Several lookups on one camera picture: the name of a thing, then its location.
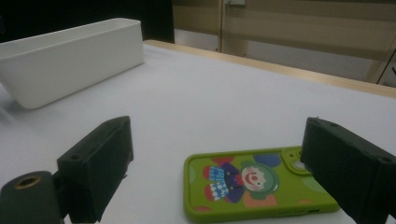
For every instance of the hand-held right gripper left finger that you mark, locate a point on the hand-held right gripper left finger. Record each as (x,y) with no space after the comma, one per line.
(99,155)

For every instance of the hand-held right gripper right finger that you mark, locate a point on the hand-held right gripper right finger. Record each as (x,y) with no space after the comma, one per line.
(348,168)

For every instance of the green cartoon phone case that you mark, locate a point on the green cartoon phone case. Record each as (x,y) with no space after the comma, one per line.
(274,199)

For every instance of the white plastic storage box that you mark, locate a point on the white plastic storage box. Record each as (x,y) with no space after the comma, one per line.
(62,74)

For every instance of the white table cover sheet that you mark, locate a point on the white table cover sheet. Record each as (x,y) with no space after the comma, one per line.
(202,102)

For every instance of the beige wooden furniture frame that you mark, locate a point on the beige wooden furniture frame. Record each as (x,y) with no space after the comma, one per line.
(311,31)

